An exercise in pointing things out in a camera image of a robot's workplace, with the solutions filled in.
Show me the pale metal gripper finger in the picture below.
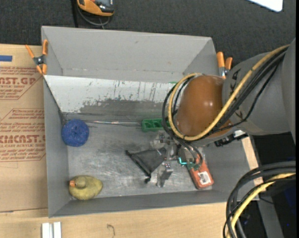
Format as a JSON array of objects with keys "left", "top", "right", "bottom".
[
  {"left": 151, "top": 131, "right": 168, "bottom": 150},
  {"left": 155, "top": 162, "right": 174, "bottom": 188}
]

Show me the green plastic block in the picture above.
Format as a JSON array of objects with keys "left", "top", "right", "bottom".
[{"left": 141, "top": 118, "right": 170, "bottom": 133}]

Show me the black triangular thing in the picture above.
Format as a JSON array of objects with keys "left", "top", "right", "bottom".
[{"left": 125, "top": 148, "right": 168, "bottom": 184}]

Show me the orange box with white label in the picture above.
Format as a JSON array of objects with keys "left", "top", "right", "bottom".
[{"left": 186, "top": 154, "right": 214, "bottom": 190}]

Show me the grey metal bin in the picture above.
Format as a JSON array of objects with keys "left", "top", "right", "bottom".
[{"left": 41, "top": 25, "right": 260, "bottom": 218}]

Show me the yellow toy duck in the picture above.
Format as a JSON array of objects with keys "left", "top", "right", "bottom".
[{"left": 68, "top": 175, "right": 103, "bottom": 200}]

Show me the blue ball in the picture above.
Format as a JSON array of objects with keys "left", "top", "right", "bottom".
[{"left": 61, "top": 119, "right": 90, "bottom": 147}]

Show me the brown cardboard board red print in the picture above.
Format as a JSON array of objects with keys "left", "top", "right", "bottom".
[{"left": 0, "top": 43, "right": 49, "bottom": 214}]

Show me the black cylinder on white bracket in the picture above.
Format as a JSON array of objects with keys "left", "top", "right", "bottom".
[{"left": 213, "top": 129, "right": 247, "bottom": 147}]

